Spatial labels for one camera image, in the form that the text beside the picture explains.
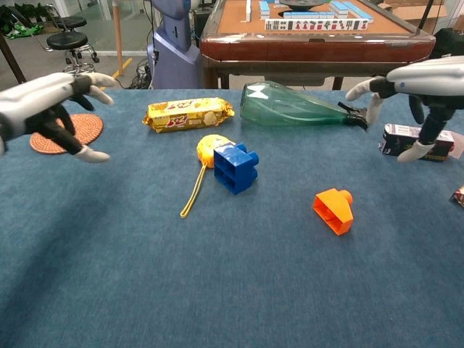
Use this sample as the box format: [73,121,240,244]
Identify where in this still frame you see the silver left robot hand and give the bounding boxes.
[0,71,120,164]

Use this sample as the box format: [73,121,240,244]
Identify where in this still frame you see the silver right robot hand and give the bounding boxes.
[344,54,464,163]

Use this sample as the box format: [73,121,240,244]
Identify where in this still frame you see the orange building block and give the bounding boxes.
[312,188,355,236]

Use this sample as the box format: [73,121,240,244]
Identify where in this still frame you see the blue building block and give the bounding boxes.
[213,142,260,196]

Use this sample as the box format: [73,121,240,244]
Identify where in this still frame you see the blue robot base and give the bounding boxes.
[146,0,202,91]

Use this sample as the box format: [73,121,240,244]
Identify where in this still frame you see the black bag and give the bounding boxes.
[433,28,464,61]

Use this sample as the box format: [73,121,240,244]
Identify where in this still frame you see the dark table leg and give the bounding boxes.
[0,32,27,84]

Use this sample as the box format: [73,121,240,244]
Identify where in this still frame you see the round woven coaster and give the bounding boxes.
[29,112,105,155]

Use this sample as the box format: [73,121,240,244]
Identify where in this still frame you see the black swivel stool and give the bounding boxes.
[53,15,101,65]
[46,30,101,77]

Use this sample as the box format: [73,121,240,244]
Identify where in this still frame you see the cardboard box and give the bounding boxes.
[384,0,449,36]

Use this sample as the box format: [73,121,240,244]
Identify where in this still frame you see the green plants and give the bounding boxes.
[0,2,51,40]

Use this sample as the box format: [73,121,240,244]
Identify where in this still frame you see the black and white carton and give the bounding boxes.
[378,123,464,163]

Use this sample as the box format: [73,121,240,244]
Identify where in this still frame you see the wooden pole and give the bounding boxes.
[112,0,125,77]

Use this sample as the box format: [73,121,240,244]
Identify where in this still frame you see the red silver foil packet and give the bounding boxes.
[449,183,464,208]

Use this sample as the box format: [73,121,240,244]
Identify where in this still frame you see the brown mahjong table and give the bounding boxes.
[199,0,436,91]

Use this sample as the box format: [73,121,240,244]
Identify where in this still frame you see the mahjong tile row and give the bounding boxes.
[264,17,374,32]

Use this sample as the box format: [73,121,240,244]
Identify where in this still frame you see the green spray bottle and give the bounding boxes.
[239,80,371,131]

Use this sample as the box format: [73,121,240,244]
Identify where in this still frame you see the yellow biscuit packet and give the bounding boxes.
[142,96,236,133]

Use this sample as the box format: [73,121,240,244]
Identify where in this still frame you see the yellow tape measure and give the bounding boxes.
[179,134,236,220]

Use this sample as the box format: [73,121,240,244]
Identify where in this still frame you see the blue felt table cloth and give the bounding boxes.
[0,88,464,348]

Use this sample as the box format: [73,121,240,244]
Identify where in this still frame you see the tangled floor cables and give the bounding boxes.
[128,59,153,91]

